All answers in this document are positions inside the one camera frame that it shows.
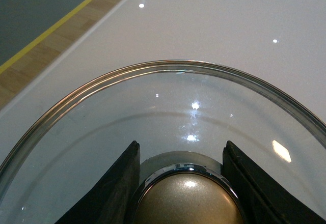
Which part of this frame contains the glass pot lid gold knob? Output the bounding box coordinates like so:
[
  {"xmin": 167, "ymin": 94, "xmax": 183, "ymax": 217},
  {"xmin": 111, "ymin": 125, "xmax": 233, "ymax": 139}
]
[{"xmin": 1, "ymin": 61, "xmax": 325, "ymax": 223}]

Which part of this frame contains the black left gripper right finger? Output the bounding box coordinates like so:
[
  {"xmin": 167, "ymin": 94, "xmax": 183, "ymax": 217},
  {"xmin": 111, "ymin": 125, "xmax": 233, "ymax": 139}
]
[{"xmin": 222, "ymin": 141, "xmax": 325, "ymax": 223}]

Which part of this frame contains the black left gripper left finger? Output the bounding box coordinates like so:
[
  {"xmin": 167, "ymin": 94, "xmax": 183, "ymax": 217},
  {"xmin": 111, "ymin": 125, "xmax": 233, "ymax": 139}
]
[{"xmin": 56, "ymin": 141, "xmax": 140, "ymax": 223}]

